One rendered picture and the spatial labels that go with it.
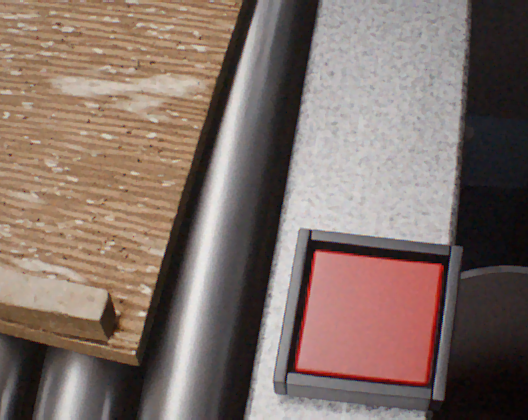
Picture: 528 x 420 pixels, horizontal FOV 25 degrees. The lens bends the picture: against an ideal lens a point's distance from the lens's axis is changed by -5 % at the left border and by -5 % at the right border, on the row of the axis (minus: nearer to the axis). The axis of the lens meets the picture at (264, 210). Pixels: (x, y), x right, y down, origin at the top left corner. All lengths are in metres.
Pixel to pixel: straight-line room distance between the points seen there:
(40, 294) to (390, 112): 0.20
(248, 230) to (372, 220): 0.06
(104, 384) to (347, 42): 0.22
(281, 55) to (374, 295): 0.15
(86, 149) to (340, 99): 0.13
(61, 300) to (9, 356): 0.06
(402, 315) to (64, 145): 0.18
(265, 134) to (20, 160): 0.12
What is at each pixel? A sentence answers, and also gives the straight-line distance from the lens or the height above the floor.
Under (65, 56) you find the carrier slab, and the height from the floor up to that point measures 0.94.
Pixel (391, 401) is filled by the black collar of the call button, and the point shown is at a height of 0.92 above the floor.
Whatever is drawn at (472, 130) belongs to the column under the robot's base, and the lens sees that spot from 1.66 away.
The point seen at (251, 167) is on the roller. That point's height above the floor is 0.92.
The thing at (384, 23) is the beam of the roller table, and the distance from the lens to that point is 0.64.
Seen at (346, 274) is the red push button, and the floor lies 0.93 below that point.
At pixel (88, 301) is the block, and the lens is 0.51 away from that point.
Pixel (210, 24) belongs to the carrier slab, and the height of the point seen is 0.94.
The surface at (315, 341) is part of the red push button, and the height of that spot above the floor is 0.93.
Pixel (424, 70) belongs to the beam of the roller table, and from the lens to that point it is 0.62.
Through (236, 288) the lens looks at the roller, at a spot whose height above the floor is 0.91.
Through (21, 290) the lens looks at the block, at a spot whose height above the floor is 0.96.
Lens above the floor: 1.42
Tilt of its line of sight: 62 degrees down
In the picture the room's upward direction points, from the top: 7 degrees counter-clockwise
